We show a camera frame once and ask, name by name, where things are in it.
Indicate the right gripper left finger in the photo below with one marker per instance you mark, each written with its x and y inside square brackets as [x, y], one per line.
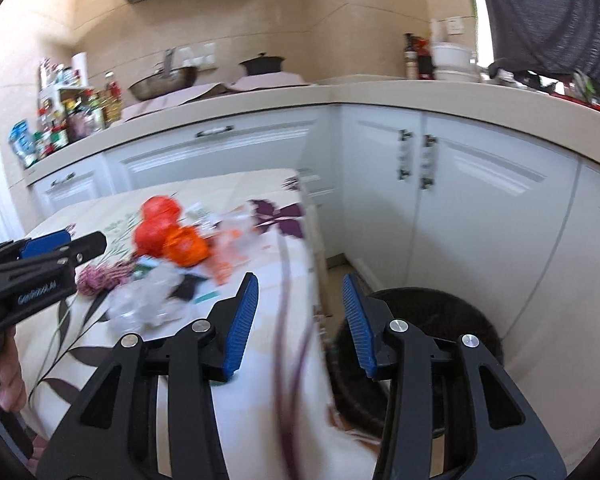
[110, 430]

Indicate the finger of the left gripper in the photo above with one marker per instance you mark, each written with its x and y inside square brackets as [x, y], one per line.
[75, 252]
[33, 247]

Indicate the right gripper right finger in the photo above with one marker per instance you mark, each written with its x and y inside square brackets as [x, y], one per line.
[456, 387]

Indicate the red plastic bag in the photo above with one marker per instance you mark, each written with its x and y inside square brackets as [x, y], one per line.
[160, 215]

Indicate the clear plastic wrap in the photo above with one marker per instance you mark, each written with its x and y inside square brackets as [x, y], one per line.
[146, 303]

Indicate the orange plastic bag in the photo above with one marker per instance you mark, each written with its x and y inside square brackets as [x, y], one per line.
[185, 247]

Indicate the clear orange-print plastic bag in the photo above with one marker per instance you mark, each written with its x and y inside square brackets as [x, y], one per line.
[230, 244]

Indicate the white green-print tube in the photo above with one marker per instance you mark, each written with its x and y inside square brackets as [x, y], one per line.
[202, 217]

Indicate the person's left hand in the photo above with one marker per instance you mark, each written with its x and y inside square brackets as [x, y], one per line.
[13, 394]

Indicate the floral tablecloth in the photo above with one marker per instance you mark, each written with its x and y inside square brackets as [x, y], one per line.
[283, 375]

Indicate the blue snack packet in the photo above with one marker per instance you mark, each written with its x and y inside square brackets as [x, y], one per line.
[22, 143]

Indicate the white condiment rack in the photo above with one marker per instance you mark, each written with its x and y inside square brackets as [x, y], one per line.
[62, 113]

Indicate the cooking oil bottle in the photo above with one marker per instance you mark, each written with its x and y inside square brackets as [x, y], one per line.
[112, 102]

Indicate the white paper towel roll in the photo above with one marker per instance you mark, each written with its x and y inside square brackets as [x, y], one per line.
[79, 63]

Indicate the steel wok pan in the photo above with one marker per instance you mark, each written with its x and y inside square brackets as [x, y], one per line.
[165, 80]

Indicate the pink stove cover cloth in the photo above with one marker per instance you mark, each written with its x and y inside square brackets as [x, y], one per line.
[199, 92]

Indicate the black cooking pot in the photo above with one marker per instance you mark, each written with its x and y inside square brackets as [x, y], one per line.
[263, 64]

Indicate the red seasoning package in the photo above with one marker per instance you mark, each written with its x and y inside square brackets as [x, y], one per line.
[424, 58]

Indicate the white stacked bowls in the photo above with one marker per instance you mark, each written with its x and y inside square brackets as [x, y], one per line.
[453, 62]

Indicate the dark oil bottle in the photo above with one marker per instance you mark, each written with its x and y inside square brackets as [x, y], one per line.
[410, 58]

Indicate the dark hanging curtain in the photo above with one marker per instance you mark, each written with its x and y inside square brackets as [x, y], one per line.
[551, 38]

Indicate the small drawer handle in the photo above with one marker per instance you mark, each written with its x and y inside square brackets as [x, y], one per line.
[64, 180]

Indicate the white wall power strip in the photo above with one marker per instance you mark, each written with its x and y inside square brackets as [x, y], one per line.
[201, 56]

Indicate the right cabinet door handle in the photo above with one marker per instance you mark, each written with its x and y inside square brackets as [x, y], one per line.
[428, 161]

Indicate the cabinet door handle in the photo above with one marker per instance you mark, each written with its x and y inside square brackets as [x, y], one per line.
[428, 161]
[406, 138]

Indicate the left cabinet door handle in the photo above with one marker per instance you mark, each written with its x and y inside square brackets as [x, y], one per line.
[406, 138]

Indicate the white wall socket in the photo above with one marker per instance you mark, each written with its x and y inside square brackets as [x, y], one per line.
[454, 25]

